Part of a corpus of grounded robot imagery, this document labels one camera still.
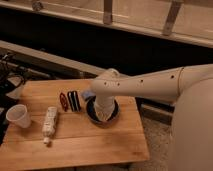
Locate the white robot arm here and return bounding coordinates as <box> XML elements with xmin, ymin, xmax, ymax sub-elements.
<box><xmin>91</xmin><ymin>64</ymin><xmax>213</xmax><ymax>171</ymax></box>

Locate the black white striped eraser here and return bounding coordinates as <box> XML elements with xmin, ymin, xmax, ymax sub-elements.
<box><xmin>67</xmin><ymin>91</ymin><xmax>81</xmax><ymax>111</ymax></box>

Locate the blue sponge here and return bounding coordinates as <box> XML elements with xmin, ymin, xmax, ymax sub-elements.
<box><xmin>81</xmin><ymin>89</ymin><xmax>95</xmax><ymax>101</ymax></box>

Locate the black round bowl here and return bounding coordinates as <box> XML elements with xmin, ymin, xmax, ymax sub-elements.
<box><xmin>86</xmin><ymin>97</ymin><xmax>119</xmax><ymax>125</ymax></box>

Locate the red carabiner clip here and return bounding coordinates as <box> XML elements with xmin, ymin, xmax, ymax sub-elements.
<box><xmin>60</xmin><ymin>92</ymin><xmax>68</xmax><ymax>112</ymax></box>

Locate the wooden table board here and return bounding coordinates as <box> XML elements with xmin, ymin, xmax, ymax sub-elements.
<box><xmin>0</xmin><ymin>80</ymin><xmax>149</xmax><ymax>170</ymax></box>

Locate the white tube bottle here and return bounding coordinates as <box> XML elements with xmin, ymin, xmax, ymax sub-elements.
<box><xmin>42</xmin><ymin>107</ymin><xmax>58</xmax><ymax>145</ymax></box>

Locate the white plastic cup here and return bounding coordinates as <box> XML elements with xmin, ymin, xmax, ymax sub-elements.
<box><xmin>6</xmin><ymin>104</ymin><xmax>31</xmax><ymax>128</ymax></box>

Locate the black cables and equipment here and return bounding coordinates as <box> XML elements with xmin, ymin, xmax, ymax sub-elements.
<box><xmin>0</xmin><ymin>52</ymin><xmax>27</xmax><ymax>111</ymax></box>

